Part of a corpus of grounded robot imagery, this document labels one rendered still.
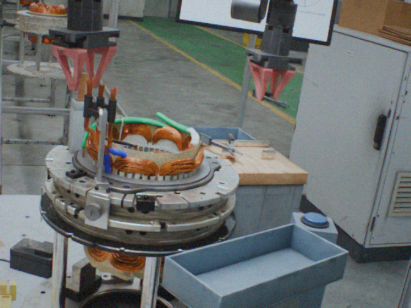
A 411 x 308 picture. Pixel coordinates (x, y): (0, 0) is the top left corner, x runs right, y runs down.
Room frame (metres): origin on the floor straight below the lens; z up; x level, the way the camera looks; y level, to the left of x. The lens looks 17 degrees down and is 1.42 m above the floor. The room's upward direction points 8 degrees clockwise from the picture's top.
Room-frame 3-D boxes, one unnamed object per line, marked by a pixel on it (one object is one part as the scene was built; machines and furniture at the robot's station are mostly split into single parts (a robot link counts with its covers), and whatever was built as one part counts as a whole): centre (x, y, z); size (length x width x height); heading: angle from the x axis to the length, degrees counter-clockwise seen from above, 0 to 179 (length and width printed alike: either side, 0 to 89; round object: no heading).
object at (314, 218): (0.93, -0.20, 1.04); 0.04 x 0.04 x 0.01
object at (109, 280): (1.05, 0.14, 0.81); 0.07 x 0.03 x 0.01; 109
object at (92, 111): (0.82, 0.16, 1.21); 0.04 x 0.04 x 0.03; 27
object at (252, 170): (1.16, -0.08, 1.05); 0.20 x 0.19 x 0.02; 24
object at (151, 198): (0.79, 0.08, 1.09); 0.03 x 0.02 x 0.02; 104
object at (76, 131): (0.95, 0.22, 1.14); 0.03 x 0.03 x 0.09; 27
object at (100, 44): (0.96, 0.21, 1.25); 0.07 x 0.07 x 0.09; 54
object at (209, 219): (0.82, 0.01, 1.06); 0.09 x 0.04 x 0.01; 117
